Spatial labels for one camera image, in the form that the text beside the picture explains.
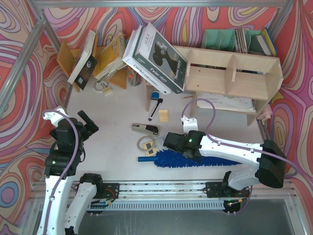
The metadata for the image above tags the blue microfiber duster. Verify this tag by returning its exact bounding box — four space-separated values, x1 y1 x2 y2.
137 150 240 168

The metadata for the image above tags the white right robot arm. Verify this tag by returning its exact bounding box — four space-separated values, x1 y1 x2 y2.
163 130 287 191

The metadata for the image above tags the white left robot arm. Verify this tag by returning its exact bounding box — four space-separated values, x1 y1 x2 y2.
37 106 104 235

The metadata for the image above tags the light wooden bookshelf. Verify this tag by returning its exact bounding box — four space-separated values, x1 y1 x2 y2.
145 45 284 126

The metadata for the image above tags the yellow blue calculator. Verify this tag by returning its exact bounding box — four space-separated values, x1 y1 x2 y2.
145 137 167 157

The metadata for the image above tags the yellow sticky note pad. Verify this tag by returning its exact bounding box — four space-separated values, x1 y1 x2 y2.
158 110 169 122

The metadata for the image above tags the grey black stapler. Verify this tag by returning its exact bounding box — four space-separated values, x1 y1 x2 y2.
131 123 159 137

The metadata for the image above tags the small brass padlock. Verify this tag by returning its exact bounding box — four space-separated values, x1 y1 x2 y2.
102 87 112 94

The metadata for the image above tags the black and white paperback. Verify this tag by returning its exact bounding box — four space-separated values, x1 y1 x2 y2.
67 30 97 90

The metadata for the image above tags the black and white marker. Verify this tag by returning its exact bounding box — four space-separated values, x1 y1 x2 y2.
148 98 163 121

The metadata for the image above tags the blue and white eraser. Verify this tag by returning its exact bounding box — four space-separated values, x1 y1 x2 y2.
151 92 159 100

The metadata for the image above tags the yellow wooden book stand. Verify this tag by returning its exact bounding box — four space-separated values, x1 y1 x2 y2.
57 34 127 92

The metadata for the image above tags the yellow book stack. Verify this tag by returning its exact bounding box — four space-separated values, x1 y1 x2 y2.
94 32 126 81

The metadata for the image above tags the coloured pencils bundle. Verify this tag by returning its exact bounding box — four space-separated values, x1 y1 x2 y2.
127 67 142 87

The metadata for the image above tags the white Choklad book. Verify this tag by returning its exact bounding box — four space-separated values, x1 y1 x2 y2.
122 26 173 95

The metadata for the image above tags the pink pig figurine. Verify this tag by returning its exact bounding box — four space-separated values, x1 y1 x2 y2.
256 104 273 123

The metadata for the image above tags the large Twins story book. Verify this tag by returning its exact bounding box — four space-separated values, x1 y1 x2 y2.
133 23 187 94

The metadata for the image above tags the mint green desk organizer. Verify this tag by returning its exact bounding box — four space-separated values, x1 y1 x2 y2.
201 29 271 55

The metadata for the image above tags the blue bound book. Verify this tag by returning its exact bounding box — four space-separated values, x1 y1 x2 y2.
256 28 277 57

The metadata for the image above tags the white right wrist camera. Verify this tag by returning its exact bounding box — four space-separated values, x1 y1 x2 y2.
181 116 199 135

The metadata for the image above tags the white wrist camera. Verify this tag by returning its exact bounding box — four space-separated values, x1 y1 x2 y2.
181 116 199 135
43 106 68 127

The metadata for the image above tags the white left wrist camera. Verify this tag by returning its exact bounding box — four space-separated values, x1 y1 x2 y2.
43 106 68 127

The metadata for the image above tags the tape roll ring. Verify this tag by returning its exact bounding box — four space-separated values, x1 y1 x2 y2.
136 135 156 151

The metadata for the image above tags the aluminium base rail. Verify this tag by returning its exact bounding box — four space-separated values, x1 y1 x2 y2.
31 180 296 211

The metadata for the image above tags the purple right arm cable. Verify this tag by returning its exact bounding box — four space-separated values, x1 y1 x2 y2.
183 98 298 177

